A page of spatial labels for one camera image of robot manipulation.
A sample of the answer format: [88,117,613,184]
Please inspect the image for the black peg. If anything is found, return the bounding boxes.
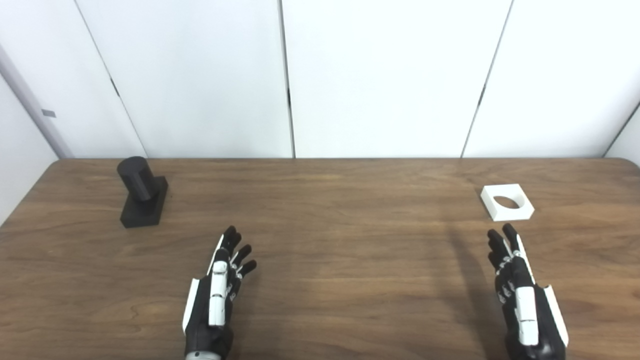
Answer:
[116,156,169,229]

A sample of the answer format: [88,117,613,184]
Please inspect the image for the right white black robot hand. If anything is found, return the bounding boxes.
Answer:
[487,223,570,360]

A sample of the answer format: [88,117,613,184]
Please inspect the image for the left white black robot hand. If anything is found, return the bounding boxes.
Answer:
[182,225,258,357]

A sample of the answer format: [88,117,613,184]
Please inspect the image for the white square piece with hole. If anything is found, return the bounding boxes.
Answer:
[480,183,535,222]

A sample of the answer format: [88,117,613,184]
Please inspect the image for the grey wall corner post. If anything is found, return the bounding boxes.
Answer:
[0,45,75,159]

